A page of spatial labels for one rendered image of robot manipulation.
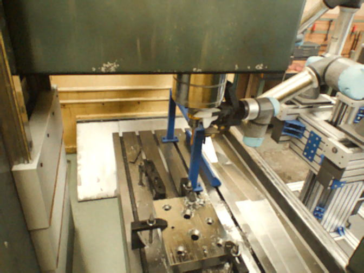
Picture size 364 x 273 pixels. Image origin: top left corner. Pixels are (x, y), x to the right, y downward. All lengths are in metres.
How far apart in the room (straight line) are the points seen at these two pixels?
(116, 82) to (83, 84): 0.20
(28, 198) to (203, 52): 0.51
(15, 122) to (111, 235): 1.02
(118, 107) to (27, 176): 1.35
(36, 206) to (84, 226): 0.89
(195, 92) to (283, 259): 0.94
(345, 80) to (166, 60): 0.70
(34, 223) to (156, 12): 0.55
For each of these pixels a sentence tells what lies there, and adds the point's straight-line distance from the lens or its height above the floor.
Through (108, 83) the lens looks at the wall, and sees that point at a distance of 1.89.
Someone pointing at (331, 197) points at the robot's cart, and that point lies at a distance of 2.13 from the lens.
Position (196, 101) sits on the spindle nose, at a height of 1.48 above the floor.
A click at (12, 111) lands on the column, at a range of 0.62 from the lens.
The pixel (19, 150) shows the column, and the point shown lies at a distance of 0.66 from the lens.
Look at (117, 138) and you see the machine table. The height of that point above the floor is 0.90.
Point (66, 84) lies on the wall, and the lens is 1.90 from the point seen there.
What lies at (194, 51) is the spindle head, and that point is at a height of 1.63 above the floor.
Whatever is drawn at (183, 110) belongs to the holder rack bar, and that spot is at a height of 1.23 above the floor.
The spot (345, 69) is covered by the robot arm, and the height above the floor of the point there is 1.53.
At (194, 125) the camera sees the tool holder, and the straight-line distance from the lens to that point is 0.90.
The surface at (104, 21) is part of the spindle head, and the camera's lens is 0.64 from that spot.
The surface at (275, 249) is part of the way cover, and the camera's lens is 1.46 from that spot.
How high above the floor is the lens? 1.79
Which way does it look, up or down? 31 degrees down
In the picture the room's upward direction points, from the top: 6 degrees clockwise
